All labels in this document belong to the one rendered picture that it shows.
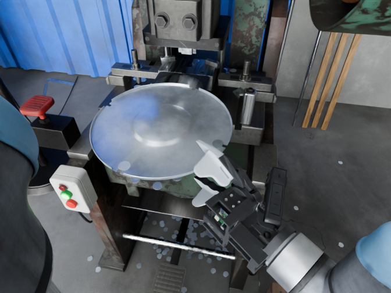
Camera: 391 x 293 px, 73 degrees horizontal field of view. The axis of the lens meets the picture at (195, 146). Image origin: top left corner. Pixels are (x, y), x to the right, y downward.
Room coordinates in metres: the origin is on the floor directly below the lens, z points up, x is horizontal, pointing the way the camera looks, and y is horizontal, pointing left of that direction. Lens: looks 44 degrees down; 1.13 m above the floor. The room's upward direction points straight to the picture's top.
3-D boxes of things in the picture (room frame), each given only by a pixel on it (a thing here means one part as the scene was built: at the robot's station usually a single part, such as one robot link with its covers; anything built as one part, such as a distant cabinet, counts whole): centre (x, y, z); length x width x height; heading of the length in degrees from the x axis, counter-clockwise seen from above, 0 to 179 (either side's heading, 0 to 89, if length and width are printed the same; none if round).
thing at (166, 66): (0.69, 0.02, 0.76); 0.15 x 0.09 x 0.05; 78
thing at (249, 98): (0.54, -0.13, 0.75); 0.03 x 0.03 x 0.10; 78
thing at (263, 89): (0.67, -0.15, 0.76); 0.17 x 0.06 x 0.10; 78
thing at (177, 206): (0.71, 0.02, 0.31); 0.43 x 0.42 x 0.01; 78
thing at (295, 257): (0.16, -0.14, 0.75); 0.08 x 0.05 x 0.08; 130
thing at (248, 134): (0.70, 0.02, 0.68); 0.45 x 0.30 x 0.06; 78
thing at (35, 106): (0.54, 0.39, 0.72); 0.07 x 0.06 x 0.08; 168
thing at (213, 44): (0.70, 0.02, 0.86); 0.20 x 0.16 x 0.05; 78
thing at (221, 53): (0.74, -0.07, 0.81); 0.02 x 0.02 x 0.14
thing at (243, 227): (0.22, -0.08, 0.76); 0.12 x 0.09 x 0.08; 40
